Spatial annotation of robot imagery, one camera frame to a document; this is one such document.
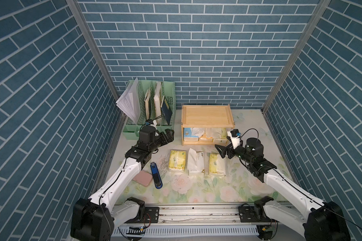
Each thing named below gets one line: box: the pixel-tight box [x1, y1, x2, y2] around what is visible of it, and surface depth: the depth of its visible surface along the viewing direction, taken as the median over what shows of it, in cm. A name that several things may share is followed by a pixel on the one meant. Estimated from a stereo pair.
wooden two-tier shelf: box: [181, 103, 236, 147], surface depth 96 cm
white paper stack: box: [115, 77, 141, 125], surface depth 96 cm
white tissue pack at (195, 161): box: [187, 147, 205, 174], surface depth 88 cm
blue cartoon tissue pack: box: [183, 127, 205, 142], surface depth 98 cm
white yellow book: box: [153, 81, 162, 126], surface depth 98 cm
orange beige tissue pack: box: [199, 127, 214, 143], surface depth 99 cm
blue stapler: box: [150, 162, 163, 190], surface depth 85 cm
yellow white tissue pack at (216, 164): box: [208, 153, 226, 176], surface depth 88 cm
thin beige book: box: [144, 87, 151, 120], surface depth 102 cm
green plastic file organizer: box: [122, 80, 177, 141], surface depth 105 cm
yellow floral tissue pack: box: [168, 149, 187, 173], surface depth 91 cm
